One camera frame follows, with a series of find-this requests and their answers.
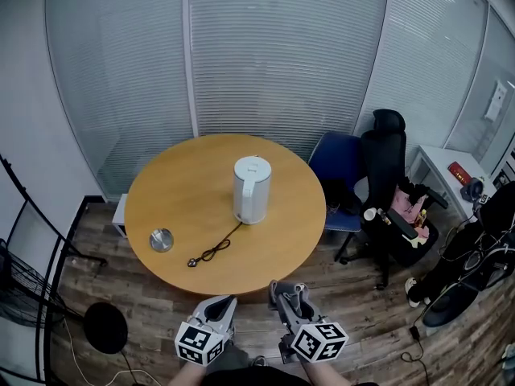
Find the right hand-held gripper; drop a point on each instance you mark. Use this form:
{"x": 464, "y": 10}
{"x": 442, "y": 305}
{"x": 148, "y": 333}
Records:
{"x": 318, "y": 340}

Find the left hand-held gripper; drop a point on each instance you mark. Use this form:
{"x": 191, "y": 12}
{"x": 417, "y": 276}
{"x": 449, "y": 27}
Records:
{"x": 199, "y": 342}

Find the grey cloth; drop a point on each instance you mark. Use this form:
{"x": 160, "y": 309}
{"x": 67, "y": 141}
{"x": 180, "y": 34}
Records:
{"x": 293, "y": 296}

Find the white electric kettle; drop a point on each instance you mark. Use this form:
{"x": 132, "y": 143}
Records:
{"x": 257, "y": 199}

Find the person's left forearm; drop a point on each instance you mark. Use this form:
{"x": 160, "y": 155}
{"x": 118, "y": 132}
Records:
{"x": 188, "y": 374}

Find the person's right forearm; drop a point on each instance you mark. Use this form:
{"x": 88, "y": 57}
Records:
{"x": 320, "y": 374}

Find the pink cloth bag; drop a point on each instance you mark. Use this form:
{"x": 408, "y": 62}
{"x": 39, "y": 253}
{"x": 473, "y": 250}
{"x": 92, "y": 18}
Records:
{"x": 404, "y": 203}

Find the person's shoe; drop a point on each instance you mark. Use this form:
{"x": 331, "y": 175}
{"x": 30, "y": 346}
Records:
{"x": 258, "y": 361}

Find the person's black shirt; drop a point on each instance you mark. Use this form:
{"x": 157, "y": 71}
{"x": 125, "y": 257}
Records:
{"x": 257, "y": 376}

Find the black round fan base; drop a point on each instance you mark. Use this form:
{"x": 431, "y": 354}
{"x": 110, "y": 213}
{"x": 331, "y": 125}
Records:
{"x": 105, "y": 328}

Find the round metal ashtray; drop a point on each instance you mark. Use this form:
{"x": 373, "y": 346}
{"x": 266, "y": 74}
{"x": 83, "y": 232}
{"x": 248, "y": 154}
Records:
{"x": 161, "y": 240}

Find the white paper cup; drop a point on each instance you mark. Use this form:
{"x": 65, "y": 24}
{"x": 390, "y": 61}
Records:
{"x": 369, "y": 214}

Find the black bag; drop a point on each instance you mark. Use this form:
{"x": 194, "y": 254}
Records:
{"x": 342, "y": 195}

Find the black fan grille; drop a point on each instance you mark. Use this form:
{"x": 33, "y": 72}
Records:
{"x": 20, "y": 292}

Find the black office chair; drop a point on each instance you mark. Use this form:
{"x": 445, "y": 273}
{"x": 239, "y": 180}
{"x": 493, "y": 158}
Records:
{"x": 386, "y": 163}

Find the blue fabric chair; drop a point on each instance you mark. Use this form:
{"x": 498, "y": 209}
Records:
{"x": 338, "y": 151}

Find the white side desk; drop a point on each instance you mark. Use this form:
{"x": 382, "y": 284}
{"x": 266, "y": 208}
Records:
{"x": 436, "y": 163}

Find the small black desk fan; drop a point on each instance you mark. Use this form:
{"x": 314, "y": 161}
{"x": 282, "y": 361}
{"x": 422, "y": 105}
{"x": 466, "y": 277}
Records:
{"x": 471, "y": 189}

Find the red flat box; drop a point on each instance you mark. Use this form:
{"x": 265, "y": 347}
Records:
{"x": 459, "y": 172}

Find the black metal rack frame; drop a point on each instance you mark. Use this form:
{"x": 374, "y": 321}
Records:
{"x": 52, "y": 239}

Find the white wall-mounted device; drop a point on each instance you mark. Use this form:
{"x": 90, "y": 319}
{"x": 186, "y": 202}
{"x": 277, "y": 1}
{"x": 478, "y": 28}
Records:
{"x": 495, "y": 99}

